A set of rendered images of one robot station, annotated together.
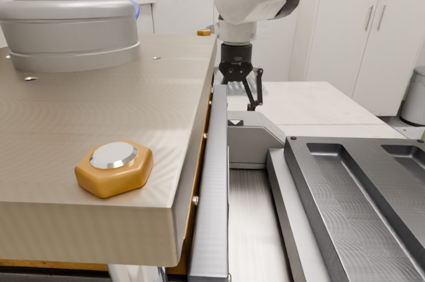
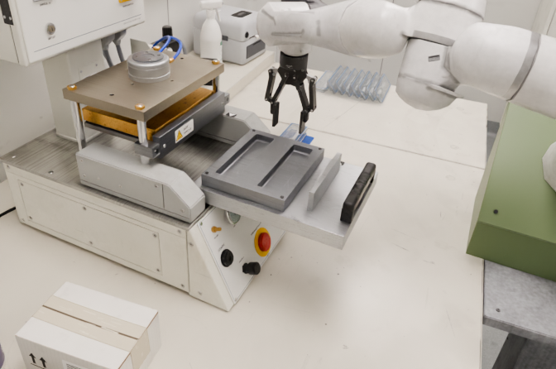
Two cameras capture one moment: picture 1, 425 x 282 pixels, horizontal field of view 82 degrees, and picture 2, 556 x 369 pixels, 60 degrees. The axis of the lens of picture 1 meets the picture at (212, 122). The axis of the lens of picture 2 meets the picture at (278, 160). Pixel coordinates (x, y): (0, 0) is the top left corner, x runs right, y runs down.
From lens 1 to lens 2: 0.80 m
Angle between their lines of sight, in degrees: 18
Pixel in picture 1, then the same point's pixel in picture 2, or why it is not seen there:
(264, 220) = not seen: hidden behind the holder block
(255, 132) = (240, 123)
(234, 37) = (285, 49)
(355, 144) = (281, 141)
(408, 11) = not seen: outside the picture
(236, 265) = (194, 174)
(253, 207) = not seen: hidden behind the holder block
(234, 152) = (229, 133)
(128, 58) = (160, 79)
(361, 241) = (232, 168)
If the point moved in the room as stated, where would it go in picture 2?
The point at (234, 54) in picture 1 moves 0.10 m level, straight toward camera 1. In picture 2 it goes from (285, 62) to (268, 74)
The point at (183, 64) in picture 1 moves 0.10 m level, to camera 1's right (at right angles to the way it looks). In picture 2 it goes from (175, 85) to (223, 97)
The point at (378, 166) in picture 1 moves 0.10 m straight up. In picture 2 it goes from (274, 150) to (277, 104)
